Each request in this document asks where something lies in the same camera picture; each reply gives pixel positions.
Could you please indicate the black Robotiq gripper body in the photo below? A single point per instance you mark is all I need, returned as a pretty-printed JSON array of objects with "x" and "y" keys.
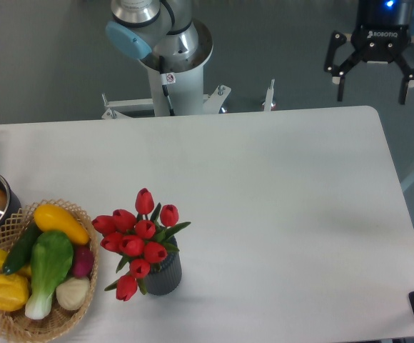
[{"x": 382, "y": 29}]

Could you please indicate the red tulip bouquet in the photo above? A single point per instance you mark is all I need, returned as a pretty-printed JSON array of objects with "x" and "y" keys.
[{"x": 142, "y": 240}]

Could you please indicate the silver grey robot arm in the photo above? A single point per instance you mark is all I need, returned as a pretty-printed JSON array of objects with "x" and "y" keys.
[{"x": 139, "y": 28}]

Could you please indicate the dark grey ribbed vase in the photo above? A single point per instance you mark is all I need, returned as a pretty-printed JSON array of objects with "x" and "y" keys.
[{"x": 164, "y": 280}]

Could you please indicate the purple radish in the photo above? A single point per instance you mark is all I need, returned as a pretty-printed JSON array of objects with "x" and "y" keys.
[{"x": 83, "y": 262}]

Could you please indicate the yellow squash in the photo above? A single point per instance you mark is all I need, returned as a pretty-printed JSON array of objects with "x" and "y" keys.
[{"x": 49, "y": 217}]

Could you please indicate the green bok choy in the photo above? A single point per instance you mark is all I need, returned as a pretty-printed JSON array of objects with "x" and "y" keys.
[{"x": 51, "y": 260}]

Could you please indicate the white garlic bulb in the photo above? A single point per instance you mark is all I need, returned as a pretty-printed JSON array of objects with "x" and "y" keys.
[{"x": 72, "y": 293}]

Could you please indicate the woven wicker basket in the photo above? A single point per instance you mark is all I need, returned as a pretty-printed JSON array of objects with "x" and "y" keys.
[{"x": 15, "y": 326}]

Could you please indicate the green cucumber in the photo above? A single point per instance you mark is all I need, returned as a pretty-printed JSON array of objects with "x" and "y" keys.
[{"x": 20, "y": 253}]

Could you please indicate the yellow bell pepper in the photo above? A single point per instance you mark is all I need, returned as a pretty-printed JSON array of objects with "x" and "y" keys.
[{"x": 14, "y": 292}]

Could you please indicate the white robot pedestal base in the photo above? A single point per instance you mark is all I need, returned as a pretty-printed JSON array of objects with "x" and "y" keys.
[{"x": 173, "y": 94}]

